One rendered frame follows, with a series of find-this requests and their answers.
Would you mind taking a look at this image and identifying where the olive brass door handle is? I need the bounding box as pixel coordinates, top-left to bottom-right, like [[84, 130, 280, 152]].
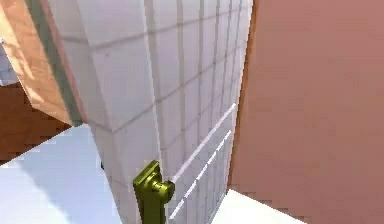
[[132, 159, 176, 224]]

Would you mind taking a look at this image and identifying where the white box-shaped fixture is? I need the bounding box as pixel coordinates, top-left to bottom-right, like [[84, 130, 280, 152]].
[[210, 188, 308, 224]]

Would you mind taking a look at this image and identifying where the thin white towel rail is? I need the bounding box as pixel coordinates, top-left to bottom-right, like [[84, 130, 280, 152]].
[[170, 103, 237, 184], [168, 129, 233, 221]]

